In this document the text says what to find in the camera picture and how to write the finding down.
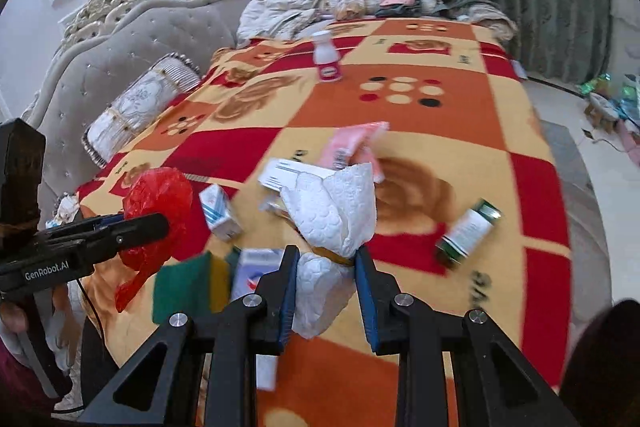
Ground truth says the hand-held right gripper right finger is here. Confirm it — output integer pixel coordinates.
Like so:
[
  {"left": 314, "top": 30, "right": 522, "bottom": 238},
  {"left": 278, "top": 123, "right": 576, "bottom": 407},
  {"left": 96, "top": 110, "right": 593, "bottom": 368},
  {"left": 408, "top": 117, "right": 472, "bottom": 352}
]
[{"left": 353, "top": 247, "right": 583, "bottom": 427}]

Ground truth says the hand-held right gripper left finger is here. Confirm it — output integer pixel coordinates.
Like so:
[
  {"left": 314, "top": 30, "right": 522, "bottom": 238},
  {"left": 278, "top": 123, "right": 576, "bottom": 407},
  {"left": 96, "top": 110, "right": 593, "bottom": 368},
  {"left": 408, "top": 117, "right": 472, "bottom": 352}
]
[{"left": 80, "top": 245, "right": 301, "bottom": 427}]

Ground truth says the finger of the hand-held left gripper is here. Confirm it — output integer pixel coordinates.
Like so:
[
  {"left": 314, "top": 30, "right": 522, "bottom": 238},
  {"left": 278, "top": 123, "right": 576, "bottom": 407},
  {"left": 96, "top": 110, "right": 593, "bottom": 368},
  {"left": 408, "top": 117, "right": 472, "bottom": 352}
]
[
  {"left": 35, "top": 214, "right": 127, "bottom": 242},
  {"left": 82, "top": 213, "right": 171, "bottom": 265}
]

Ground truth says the red plastic bag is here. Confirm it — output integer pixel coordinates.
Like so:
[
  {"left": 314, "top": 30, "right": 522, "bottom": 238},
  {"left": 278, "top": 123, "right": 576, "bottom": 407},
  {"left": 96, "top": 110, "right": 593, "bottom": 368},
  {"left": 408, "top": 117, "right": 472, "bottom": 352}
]
[{"left": 115, "top": 168, "right": 193, "bottom": 314}]

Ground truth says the white paper towel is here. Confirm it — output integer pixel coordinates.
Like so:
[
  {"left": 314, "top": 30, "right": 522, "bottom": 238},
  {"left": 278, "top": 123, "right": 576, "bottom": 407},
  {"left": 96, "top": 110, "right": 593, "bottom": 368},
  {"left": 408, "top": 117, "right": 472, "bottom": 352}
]
[{"left": 279, "top": 163, "right": 377, "bottom": 340}]

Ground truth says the long white medicine box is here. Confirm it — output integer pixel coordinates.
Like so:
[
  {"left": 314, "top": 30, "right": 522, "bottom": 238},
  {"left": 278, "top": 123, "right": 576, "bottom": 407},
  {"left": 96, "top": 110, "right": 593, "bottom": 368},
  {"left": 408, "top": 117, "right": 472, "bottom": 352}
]
[{"left": 257, "top": 158, "right": 336, "bottom": 195}]

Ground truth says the small white crumpled cloth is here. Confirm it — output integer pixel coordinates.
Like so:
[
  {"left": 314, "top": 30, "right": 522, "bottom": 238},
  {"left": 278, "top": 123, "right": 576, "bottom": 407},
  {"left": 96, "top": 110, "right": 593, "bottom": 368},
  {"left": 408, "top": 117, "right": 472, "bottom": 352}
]
[{"left": 47, "top": 194, "right": 81, "bottom": 229}]

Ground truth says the blue white carton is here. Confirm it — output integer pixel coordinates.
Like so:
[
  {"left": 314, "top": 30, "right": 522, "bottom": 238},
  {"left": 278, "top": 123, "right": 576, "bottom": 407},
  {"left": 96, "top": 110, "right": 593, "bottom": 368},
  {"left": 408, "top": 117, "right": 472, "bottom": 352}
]
[{"left": 230, "top": 248, "right": 286, "bottom": 392}]

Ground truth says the green yellow sponge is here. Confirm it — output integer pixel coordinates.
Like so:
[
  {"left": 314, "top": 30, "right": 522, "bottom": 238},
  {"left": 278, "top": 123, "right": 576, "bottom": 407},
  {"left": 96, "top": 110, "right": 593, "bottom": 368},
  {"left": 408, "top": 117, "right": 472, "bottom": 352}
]
[{"left": 152, "top": 252, "right": 232, "bottom": 325}]

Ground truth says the small white blue medicine box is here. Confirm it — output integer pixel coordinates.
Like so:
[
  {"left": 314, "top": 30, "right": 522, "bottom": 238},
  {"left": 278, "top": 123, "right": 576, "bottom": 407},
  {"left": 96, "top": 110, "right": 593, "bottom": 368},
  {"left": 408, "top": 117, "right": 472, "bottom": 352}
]
[{"left": 199, "top": 184, "right": 244, "bottom": 242}]

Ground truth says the green white bottle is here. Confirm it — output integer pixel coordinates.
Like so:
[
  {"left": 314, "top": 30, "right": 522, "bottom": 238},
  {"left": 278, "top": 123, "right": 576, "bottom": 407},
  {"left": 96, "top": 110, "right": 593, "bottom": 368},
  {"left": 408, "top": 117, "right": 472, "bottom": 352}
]
[{"left": 434, "top": 198, "right": 503, "bottom": 269}]

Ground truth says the cream bolster pillow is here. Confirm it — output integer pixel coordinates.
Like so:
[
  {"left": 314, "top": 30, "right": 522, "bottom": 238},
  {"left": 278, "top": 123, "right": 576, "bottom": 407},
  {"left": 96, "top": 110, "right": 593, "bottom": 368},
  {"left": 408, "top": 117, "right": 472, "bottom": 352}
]
[{"left": 82, "top": 53, "right": 202, "bottom": 168}]

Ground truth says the pink plastic packet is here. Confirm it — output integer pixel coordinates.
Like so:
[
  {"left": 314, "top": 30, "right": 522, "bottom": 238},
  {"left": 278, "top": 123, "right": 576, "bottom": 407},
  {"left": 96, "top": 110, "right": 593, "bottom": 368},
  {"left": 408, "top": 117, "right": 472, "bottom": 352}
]
[{"left": 317, "top": 122, "right": 391, "bottom": 182}]

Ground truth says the grey tufted headboard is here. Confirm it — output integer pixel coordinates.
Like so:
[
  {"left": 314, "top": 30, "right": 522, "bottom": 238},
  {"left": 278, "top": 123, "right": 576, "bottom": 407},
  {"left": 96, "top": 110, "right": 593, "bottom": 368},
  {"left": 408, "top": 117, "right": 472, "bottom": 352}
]
[{"left": 22, "top": 0, "right": 268, "bottom": 228}]

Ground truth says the red orange printed blanket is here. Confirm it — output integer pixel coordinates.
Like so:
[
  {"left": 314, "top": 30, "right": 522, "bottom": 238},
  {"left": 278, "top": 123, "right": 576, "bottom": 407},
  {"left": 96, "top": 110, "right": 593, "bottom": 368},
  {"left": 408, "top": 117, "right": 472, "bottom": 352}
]
[{"left": 75, "top": 17, "right": 573, "bottom": 427}]

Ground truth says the white bottle pink label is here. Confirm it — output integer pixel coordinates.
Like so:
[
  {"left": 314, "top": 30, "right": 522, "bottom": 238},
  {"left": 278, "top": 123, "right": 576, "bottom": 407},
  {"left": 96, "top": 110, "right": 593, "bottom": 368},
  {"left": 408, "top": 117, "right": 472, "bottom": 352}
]
[{"left": 311, "top": 31, "right": 343, "bottom": 82}]

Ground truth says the cream crumpled quilt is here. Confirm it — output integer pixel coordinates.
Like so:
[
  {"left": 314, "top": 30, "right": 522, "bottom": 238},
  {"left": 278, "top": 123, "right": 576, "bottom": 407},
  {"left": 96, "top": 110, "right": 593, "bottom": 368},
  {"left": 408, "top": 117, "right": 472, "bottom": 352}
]
[{"left": 236, "top": 0, "right": 326, "bottom": 42}]

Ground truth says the dark cloth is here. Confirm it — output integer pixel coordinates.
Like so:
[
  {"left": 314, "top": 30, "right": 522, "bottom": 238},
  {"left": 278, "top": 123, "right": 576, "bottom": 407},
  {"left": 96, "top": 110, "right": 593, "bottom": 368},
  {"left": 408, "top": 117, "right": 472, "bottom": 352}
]
[{"left": 375, "top": 4, "right": 423, "bottom": 18}]

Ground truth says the grey bedding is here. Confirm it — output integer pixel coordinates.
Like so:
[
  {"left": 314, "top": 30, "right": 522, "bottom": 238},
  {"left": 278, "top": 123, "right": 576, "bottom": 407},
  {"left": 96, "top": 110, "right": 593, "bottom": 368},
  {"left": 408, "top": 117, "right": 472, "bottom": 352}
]
[{"left": 440, "top": 0, "right": 518, "bottom": 42}]

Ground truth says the colourful floor clutter pile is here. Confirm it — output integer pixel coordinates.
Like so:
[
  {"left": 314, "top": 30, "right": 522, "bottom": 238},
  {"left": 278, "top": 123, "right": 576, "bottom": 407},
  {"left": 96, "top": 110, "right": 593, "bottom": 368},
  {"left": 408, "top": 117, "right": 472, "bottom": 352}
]
[{"left": 580, "top": 72, "right": 640, "bottom": 168}]

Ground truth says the black cable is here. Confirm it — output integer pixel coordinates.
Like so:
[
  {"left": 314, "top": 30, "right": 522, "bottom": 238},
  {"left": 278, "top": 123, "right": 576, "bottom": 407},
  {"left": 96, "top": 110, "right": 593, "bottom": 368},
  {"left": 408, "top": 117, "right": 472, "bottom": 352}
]
[{"left": 50, "top": 277, "right": 107, "bottom": 414}]

